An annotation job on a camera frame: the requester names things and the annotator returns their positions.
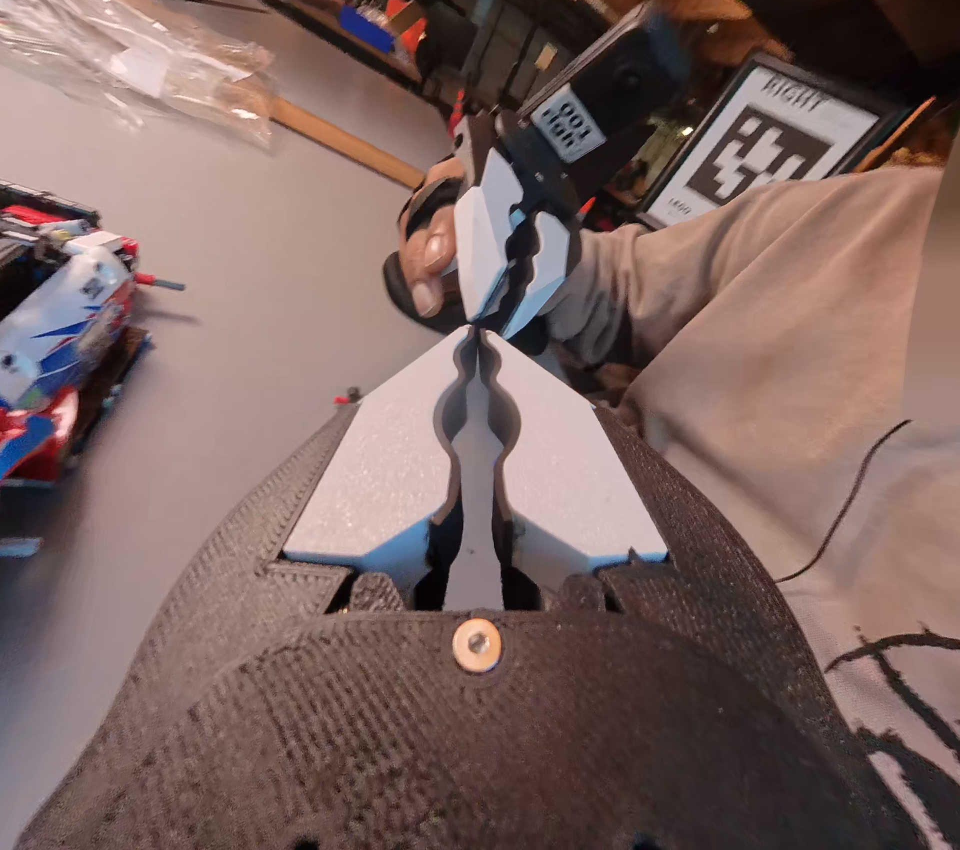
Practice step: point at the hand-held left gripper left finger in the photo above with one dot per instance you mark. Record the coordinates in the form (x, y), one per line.
(367, 490)

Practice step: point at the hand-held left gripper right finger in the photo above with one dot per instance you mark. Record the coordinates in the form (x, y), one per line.
(585, 490)

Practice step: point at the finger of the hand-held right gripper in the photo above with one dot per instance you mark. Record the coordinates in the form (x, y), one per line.
(480, 242)
(547, 265)

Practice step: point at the red lego pin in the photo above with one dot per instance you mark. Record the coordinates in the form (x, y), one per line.
(346, 397)

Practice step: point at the red white blue lego car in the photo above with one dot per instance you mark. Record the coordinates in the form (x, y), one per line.
(67, 340)

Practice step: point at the person's right forearm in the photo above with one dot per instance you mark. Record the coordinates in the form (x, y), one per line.
(750, 265)

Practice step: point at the person's right hand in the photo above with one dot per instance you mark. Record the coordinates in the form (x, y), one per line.
(435, 242)

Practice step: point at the small blue crate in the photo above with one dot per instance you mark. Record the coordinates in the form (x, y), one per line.
(367, 29)

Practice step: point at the clear plastic bags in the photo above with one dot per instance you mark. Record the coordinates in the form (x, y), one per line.
(150, 55)

